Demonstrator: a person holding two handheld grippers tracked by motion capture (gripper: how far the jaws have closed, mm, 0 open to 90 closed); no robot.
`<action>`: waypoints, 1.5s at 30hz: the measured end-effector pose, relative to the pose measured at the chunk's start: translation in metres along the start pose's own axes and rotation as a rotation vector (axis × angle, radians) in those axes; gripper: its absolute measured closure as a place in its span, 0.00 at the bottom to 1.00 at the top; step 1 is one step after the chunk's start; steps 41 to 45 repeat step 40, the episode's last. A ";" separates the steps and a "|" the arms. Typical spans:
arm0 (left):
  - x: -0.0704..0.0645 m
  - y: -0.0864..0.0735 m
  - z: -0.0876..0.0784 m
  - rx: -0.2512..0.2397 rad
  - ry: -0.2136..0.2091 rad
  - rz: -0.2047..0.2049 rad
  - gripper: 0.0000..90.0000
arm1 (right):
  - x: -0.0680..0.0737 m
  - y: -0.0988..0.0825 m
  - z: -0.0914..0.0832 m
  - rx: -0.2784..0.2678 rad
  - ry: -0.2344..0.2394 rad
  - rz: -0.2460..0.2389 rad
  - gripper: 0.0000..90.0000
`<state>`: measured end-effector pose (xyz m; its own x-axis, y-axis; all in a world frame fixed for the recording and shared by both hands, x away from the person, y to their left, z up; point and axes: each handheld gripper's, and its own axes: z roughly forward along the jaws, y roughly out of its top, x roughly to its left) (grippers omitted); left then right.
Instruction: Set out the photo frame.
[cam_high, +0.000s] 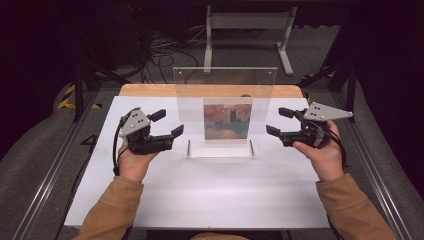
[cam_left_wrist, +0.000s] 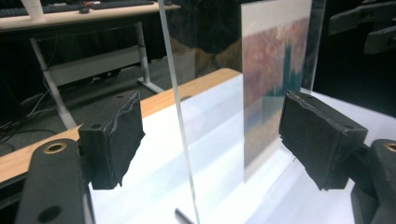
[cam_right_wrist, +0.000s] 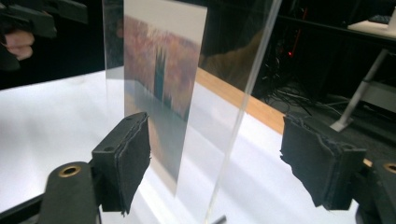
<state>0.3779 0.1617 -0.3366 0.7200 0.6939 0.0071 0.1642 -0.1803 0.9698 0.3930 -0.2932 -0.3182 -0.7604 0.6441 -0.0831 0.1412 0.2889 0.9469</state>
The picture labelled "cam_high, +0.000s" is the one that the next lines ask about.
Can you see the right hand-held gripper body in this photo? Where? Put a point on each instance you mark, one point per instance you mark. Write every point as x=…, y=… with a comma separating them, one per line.
x=325, y=112

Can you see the painting print card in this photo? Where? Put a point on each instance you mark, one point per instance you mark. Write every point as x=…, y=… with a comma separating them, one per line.
x=228, y=121

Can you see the yellow black hazard tape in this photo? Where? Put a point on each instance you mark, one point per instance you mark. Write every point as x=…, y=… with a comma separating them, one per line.
x=65, y=99
x=308, y=76

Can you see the white foam board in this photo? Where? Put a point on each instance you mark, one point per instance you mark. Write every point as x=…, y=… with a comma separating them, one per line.
x=200, y=193

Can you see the aluminium floor rail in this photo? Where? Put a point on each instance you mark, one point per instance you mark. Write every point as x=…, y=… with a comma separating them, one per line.
x=376, y=186
x=50, y=176

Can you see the white metal stand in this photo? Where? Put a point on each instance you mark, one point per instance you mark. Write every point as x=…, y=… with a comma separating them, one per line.
x=209, y=50

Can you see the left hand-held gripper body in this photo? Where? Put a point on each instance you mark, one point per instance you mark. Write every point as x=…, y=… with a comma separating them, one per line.
x=133, y=123

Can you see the clear acrylic photo frame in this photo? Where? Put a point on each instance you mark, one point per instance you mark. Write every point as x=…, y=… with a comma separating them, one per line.
x=190, y=100

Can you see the black metal stand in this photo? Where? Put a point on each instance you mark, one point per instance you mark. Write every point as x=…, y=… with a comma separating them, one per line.
x=78, y=93
x=350, y=96

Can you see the person's left hand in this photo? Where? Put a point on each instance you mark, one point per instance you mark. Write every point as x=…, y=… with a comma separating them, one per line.
x=133, y=166

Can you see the person's right hand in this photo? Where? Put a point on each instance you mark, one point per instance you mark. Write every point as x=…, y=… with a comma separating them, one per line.
x=328, y=160

